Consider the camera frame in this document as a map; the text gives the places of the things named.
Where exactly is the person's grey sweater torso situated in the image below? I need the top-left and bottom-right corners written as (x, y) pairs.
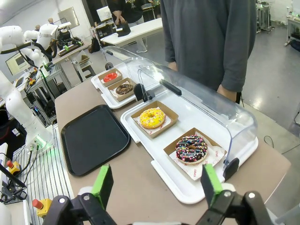
top-left (160, 0), bottom-right (257, 92)

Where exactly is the black floor cable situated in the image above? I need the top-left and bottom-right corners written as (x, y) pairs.
top-left (263, 135), bottom-right (300, 155)

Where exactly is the small white display case base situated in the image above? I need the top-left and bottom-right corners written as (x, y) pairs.
top-left (90, 67), bottom-right (141, 110)

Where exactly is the black plastic serving tray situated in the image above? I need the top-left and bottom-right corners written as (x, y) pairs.
top-left (60, 104), bottom-right (131, 177)

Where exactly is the cardboard box of nut donut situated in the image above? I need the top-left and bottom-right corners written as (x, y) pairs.
top-left (107, 77), bottom-right (138, 102)

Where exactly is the red glazed donut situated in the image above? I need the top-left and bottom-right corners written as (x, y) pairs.
top-left (103, 72), bottom-right (119, 83)

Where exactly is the background person in black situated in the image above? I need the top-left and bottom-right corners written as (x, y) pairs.
top-left (106, 0), bottom-right (148, 53)

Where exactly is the aluminium frame workbench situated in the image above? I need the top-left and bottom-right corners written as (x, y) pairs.
top-left (284, 16), bottom-right (300, 47)

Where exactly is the chocolate donut with nuts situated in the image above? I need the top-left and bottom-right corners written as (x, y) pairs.
top-left (115, 83), bottom-right (134, 96)

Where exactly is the white background table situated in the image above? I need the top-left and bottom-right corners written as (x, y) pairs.
top-left (100, 17), bottom-right (164, 53)

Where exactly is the chocolate donut with colourful sprinkles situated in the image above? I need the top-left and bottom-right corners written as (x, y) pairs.
top-left (175, 135), bottom-right (209, 164)

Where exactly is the yellow emergency stop box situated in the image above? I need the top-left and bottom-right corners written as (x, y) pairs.
top-left (6, 160), bottom-right (21, 175)
top-left (32, 198), bottom-right (53, 218)

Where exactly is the large clear display case lid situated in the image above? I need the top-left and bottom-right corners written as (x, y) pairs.
top-left (133, 65), bottom-right (258, 181)

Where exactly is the grey whiteboard panel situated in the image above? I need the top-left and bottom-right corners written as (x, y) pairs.
top-left (58, 7), bottom-right (80, 30)

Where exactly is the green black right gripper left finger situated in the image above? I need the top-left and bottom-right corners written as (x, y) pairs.
top-left (43, 164), bottom-right (115, 225)

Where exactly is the printed paper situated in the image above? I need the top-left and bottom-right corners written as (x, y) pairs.
top-left (169, 132), bottom-right (225, 175)
top-left (133, 106), bottom-right (167, 132)

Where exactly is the white slatted aluminium platform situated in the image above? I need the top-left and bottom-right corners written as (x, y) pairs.
top-left (11, 126), bottom-right (75, 225)

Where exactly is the small clear display case lid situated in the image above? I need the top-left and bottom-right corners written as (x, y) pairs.
top-left (100, 46), bottom-right (162, 94)

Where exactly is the cardboard box of red donut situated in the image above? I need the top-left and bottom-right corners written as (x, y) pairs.
top-left (97, 68), bottom-right (123, 88)

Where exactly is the yellow sprinkled donut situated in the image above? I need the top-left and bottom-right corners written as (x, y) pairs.
top-left (139, 108), bottom-right (166, 129)

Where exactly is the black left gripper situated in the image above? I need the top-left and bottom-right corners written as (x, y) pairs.
top-left (57, 30), bottom-right (83, 51)

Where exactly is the black cable bundle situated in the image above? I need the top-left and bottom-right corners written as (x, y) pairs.
top-left (20, 144), bottom-right (40, 186)

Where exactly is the large white display case base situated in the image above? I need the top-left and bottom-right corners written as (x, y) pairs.
top-left (120, 100), bottom-right (259, 204)

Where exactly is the cardboard box of sprinkle donut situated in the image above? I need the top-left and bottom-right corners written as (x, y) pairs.
top-left (163, 127), bottom-right (227, 181)

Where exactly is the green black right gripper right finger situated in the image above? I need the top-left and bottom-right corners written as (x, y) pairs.
top-left (195, 163), bottom-right (275, 225)

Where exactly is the person's left forearm grey sleeve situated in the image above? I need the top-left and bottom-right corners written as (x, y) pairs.
top-left (219, 35), bottom-right (257, 92)

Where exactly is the printed paper under sprinkle donut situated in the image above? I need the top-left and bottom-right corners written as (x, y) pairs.
top-left (169, 132), bottom-right (225, 175)

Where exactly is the cardboard box of yellow donut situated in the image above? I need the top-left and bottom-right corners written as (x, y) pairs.
top-left (130, 100), bottom-right (179, 139)

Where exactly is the black bag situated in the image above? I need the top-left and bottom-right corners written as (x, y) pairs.
top-left (116, 21), bottom-right (131, 38)

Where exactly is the computer monitor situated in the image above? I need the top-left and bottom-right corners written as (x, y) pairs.
top-left (5, 52), bottom-right (31, 75)

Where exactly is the person's left hand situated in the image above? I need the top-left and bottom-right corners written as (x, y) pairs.
top-left (217, 83), bottom-right (236, 102)

